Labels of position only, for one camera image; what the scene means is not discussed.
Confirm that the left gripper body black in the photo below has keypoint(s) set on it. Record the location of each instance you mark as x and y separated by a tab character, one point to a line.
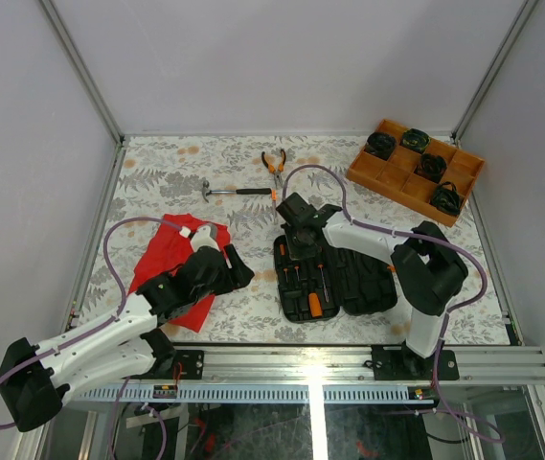
222	286

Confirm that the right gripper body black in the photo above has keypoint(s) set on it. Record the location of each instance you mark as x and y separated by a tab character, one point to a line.
298	247

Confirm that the black orange screwdriver large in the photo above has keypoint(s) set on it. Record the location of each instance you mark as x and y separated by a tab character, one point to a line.
325	285

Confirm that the black plastic tool case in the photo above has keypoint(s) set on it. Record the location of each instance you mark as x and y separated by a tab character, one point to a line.
358	284

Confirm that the small hammer black grip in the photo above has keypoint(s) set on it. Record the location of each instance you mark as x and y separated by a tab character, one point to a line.
207	191

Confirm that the small orange precision screwdriver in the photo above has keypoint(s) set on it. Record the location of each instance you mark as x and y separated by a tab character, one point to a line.
273	194

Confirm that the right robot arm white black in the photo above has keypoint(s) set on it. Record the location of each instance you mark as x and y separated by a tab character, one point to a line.
429	271

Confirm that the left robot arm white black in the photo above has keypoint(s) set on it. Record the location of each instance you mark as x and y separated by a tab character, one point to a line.
37	380

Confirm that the red cloth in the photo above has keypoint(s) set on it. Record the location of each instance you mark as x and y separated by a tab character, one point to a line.
167	251

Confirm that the orange wooden divided tray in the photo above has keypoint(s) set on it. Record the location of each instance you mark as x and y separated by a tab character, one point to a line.
409	166

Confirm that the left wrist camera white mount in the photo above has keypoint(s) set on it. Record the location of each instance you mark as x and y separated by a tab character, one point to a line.
203	236

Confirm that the orange handled pliers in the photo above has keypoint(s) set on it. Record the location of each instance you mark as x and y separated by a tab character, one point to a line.
275	170

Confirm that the aluminium frame rail front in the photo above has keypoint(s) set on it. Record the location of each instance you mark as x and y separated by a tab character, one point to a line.
240	373

